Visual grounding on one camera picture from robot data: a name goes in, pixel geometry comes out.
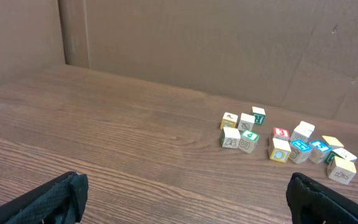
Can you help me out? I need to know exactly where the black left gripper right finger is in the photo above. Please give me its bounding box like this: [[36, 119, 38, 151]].
[[286, 172, 358, 224]]

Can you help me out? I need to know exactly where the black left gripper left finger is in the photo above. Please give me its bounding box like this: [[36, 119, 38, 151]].
[[0, 171, 89, 224]]

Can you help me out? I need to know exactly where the white-top green-sided block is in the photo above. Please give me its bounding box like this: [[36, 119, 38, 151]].
[[324, 148, 357, 164]]

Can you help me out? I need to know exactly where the yellow-top letter P block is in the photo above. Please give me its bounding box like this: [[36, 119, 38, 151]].
[[327, 156, 357, 185]]

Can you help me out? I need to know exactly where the blue number 5 block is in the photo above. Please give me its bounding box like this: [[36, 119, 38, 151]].
[[309, 140, 332, 164]]

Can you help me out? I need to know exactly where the blue-top wooden block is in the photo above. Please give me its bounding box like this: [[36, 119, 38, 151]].
[[290, 139, 312, 164]]

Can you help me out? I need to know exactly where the yellow-framed blue picture block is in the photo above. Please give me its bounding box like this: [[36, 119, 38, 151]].
[[268, 138, 291, 163]]

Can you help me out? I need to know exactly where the yellow-top wooden block rear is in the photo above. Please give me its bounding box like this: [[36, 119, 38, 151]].
[[322, 136, 344, 149]]

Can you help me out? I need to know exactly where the plain wooden picture block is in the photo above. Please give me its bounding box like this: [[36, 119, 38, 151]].
[[290, 126, 313, 143]]

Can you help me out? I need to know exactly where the red number 3 block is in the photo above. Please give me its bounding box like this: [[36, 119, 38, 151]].
[[270, 127, 290, 141]]

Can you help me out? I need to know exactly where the green number 4 block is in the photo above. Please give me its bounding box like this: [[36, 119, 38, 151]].
[[238, 130, 260, 154]]

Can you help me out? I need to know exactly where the leaf picture wooden block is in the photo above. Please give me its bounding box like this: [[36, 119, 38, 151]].
[[237, 113, 255, 131]]

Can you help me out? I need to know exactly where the green letter R block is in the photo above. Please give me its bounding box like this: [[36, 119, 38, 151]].
[[252, 106, 266, 125]]

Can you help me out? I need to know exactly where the butterfly picture wooden block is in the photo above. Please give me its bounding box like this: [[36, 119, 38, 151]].
[[219, 127, 241, 149]]

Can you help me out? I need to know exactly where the yellow-sided boot picture block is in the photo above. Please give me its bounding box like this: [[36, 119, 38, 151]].
[[220, 112, 238, 129]]

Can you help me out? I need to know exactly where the cardboard back panel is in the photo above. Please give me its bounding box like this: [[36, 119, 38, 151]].
[[0, 0, 358, 124]]

